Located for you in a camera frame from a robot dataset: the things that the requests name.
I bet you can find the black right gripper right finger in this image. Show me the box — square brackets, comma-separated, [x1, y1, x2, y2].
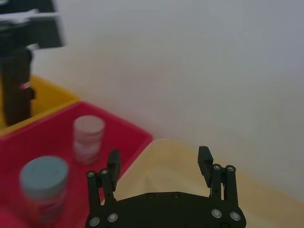
[197, 145, 239, 210]

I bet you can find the dark brown tall box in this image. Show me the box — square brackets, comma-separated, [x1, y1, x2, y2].
[1, 44, 40, 126]

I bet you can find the red plastic bin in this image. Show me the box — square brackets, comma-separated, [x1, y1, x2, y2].
[0, 101, 153, 228]

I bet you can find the yellow plastic bin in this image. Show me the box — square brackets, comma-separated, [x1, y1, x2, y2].
[0, 75, 80, 137]

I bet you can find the can with blue lid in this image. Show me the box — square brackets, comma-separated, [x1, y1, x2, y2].
[19, 155, 70, 224]

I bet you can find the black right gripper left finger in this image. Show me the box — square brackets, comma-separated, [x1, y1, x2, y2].
[86, 149, 122, 218]

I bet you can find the can with grey lid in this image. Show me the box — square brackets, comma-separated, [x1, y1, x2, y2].
[73, 115, 105, 166]

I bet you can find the cream plastic bin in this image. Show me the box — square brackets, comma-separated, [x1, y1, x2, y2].
[101, 138, 304, 228]

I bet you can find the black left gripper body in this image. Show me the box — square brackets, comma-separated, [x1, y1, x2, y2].
[0, 0, 67, 59]

